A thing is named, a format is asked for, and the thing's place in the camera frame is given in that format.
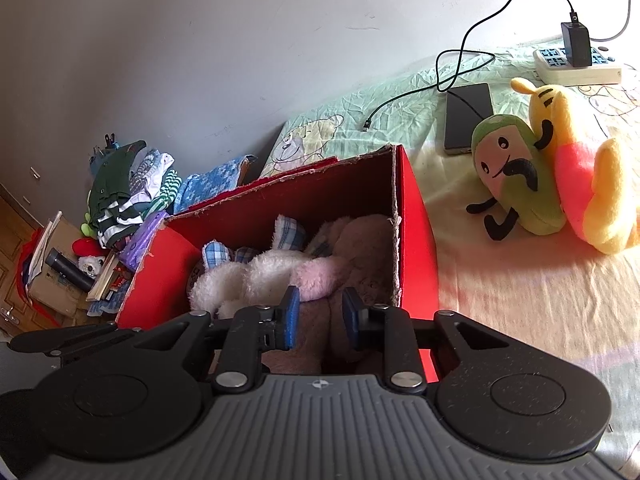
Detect brown bear plush toy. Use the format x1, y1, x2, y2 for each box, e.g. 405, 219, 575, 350
262, 214, 395, 375

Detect green avocado plush toy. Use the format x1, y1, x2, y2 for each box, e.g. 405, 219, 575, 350
466, 114, 566, 242

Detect yellow tiger plush toy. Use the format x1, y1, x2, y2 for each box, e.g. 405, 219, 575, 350
510, 77, 639, 255

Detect white bunny plush toy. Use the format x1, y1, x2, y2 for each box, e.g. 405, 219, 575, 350
189, 240, 248, 320

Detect cardboard box on floor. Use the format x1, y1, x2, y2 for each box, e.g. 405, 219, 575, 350
26, 211, 87, 318

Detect black cylinder bottle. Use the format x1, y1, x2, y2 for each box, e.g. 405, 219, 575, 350
46, 248, 94, 292

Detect small red white plush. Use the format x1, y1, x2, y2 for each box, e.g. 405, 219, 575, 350
72, 236, 107, 278

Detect red cardboard box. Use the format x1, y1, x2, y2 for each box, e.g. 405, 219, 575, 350
114, 143, 442, 386

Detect purple packet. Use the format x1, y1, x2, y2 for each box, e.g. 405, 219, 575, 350
118, 210, 168, 272

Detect blue white patterned cloth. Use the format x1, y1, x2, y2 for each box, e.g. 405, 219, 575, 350
174, 155, 256, 214

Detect pile of folded clothes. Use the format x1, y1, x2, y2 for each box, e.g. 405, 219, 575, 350
81, 133, 182, 250

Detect cartoon print bed sheet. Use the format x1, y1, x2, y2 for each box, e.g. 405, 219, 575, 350
264, 70, 639, 479

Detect black smartphone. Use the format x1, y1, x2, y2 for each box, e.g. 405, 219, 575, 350
442, 84, 494, 155

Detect white power strip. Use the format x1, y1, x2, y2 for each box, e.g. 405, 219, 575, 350
531, 45, 624, 86

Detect black charger adapter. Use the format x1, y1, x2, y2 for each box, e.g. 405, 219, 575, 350
561, 11, 592, 68

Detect black charging cable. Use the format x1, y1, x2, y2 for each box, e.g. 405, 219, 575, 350
361, 0, 582, 132

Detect grey power cord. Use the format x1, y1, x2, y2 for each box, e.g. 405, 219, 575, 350
589, 0, 636, 44

